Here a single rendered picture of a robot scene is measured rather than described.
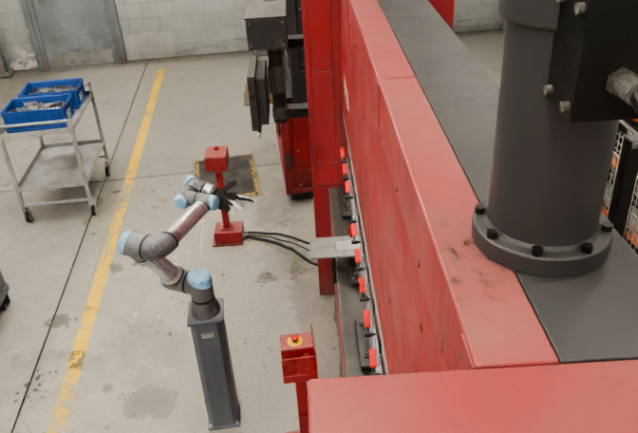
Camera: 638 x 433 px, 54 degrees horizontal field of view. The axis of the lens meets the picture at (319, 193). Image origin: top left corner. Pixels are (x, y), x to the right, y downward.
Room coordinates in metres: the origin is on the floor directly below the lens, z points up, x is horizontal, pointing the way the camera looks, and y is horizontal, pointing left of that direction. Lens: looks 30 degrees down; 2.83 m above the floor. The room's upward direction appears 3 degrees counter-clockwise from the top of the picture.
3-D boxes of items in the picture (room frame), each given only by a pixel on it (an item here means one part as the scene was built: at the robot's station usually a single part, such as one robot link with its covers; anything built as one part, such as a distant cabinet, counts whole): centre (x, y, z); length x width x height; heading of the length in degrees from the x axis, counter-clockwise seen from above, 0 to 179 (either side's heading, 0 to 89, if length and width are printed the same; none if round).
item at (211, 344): (2.49, 0.61, 0.39); 0.18 x 0.18 x 0.77; 6
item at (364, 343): (2.06, -0.16, 0.89); 0.30 x 0.05 x 0.03; 0
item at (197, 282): (2.49, 0.62, 0.94); 0.13 x 0.12 x 0.14; 65
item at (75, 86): (5.46, 2.36, 0.92); 0.50 x 0.36 x 0.18; 96
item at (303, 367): (2.18, 0.14, 0.75); 0.20 x 0.16 x 0.18; 5
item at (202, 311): (2.49, 0.61, 0.82); 0.15 x 0.15 x 0.10
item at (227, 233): (4.32, 0.76, 0.41); 0.25 x 0.20 x 0.83; 90
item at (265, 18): (3.92, 0.26, 1.53); 0.51 x 0.25 x 0.85; 1
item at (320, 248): (2.67, -0.07, 1.00); 0.26 x 0.18 x 0.01; 90
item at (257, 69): (3.87, 0.35, 1.42); 0.45 x 0.12 x 0.36; 1
